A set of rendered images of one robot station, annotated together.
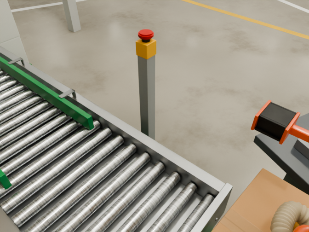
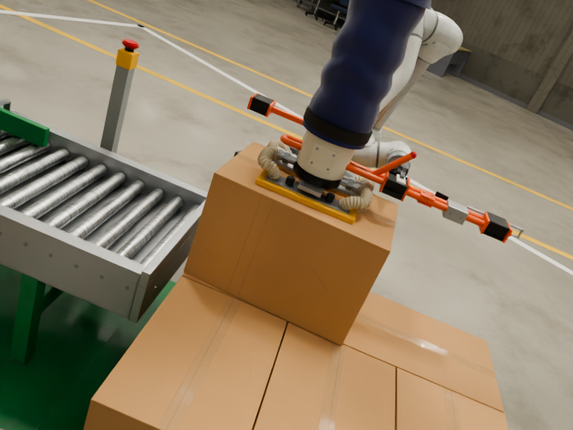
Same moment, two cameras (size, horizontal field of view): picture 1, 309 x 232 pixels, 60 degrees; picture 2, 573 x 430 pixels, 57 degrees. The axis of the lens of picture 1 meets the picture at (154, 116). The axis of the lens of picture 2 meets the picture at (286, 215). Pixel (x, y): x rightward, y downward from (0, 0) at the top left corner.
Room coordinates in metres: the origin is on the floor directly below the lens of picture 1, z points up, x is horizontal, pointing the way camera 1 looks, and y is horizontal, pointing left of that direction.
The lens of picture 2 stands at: (-1.16, 0.69, 1.64)
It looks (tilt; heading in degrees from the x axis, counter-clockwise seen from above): 26 degrees down; 322
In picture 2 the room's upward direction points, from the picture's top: 22 degrees clockwise
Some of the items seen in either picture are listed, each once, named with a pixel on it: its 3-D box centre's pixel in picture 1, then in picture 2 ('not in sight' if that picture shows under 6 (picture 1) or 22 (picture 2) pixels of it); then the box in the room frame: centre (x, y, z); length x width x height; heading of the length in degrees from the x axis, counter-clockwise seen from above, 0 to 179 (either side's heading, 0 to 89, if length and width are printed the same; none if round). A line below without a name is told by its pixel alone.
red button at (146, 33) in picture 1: (145, 36); (130, 46); (1.11, 0.04, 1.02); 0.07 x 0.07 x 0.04
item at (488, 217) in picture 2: not in sight; (494, 227); (-0.29, -0.82, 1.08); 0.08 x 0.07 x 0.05; 49
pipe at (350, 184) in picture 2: not in sight; (317, 172); (0.11, -0.37, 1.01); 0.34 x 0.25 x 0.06; 49
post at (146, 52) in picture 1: (147, 122); (107, 153); (1.11, 0.04, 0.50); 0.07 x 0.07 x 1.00; 50
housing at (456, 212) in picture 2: not in sight; (454, 212); (-0.19, -0.72, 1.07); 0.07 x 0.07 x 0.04; 49
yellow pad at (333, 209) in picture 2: not in sight; (309, 192); (0.04, -0.31, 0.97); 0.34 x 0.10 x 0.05; 49
